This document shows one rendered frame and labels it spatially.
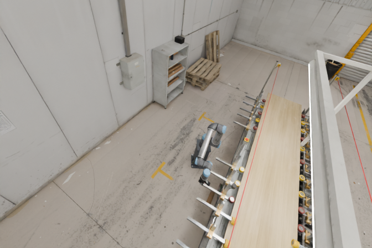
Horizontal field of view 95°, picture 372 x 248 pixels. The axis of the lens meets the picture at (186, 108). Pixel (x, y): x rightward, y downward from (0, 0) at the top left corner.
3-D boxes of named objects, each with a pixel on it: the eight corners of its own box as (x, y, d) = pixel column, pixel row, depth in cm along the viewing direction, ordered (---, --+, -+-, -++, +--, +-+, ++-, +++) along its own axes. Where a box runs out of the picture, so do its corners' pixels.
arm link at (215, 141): (211, 139, 316) (218, 120, 252) (220, 142, 313) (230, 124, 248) (208, 146, 309) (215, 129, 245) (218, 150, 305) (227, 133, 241)
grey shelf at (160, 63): (152, 102, 478) (151, 48, 373) (171, 87, 538) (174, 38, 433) (165, 109, 464) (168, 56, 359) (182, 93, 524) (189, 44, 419)
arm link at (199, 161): (210, 119, 252) (194, 163, 227) (218, 122, 250) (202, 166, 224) (210, 122, 263) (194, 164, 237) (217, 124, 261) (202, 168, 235)
